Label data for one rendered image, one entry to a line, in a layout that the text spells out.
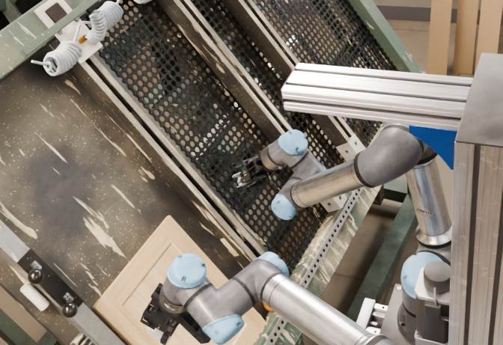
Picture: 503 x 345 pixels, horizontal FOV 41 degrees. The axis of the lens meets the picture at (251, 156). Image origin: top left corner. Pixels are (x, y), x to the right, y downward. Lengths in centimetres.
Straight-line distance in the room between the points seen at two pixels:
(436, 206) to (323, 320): 64
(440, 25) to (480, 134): 360
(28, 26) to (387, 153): 102
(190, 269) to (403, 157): 57
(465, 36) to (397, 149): 317
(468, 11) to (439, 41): 26
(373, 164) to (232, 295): 48
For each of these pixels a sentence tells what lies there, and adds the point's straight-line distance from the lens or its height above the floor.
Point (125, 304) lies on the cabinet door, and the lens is 198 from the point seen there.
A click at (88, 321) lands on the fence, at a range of 190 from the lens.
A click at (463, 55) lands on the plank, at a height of 12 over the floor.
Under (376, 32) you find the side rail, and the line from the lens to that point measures 312.
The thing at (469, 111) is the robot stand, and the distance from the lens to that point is 112.
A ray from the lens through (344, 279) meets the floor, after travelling 350.
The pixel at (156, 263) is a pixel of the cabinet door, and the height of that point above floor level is 124.
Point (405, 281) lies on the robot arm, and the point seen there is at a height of 125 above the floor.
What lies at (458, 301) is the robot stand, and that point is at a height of 164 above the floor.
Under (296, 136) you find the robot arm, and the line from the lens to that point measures 195.
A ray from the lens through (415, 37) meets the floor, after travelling 524.
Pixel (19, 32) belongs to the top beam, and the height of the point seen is 191.
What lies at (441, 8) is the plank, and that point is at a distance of 463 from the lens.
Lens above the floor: 270
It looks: 39 degrees down
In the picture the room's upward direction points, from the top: 12 degrees counter-clockwise
